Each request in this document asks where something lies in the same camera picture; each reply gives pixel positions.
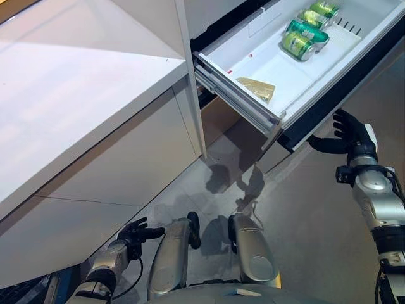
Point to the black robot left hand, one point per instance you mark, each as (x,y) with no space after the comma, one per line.
(136,234)

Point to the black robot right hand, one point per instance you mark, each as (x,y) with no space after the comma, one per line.
(354,136)

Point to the white fridge drawer steel front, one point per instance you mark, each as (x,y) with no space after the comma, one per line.
(300,82)

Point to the yellow tea bottle white cap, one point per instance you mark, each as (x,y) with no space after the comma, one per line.
(256,90)

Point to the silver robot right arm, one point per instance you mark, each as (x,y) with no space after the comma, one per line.
(376,196)

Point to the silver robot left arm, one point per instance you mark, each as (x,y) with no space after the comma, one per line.
(104,266)

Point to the stainless steel fridge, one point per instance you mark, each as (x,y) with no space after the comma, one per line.
(221,126)

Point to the silver robot left leg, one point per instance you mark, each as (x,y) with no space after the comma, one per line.
(171,253)

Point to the silver robot leg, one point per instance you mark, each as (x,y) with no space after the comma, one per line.
(171,253)
(256,250)

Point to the black robot left foot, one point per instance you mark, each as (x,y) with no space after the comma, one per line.
(194,228)

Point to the black robot foot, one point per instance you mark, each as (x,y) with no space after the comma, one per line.
(232,234)
(194,228)

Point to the black robot right foot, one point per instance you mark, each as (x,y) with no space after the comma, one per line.
(232,234)

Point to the grey robot torso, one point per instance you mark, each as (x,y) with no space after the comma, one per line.
(221,293)

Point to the dark green drink can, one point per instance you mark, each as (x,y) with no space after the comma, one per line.
(308,33)

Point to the silver robot right leg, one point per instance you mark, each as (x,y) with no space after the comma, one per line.
(256,250)

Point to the white counter cabinet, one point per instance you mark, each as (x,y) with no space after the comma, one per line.
(79,111)

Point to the white tall cabinet panel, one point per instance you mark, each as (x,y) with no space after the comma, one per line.
(190,19)

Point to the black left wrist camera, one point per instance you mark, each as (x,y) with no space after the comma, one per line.
(134,250)

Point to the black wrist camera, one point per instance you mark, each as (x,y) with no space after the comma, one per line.
(134,250)
(344,174)

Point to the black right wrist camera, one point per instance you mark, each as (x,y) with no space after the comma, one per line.
(344,174)

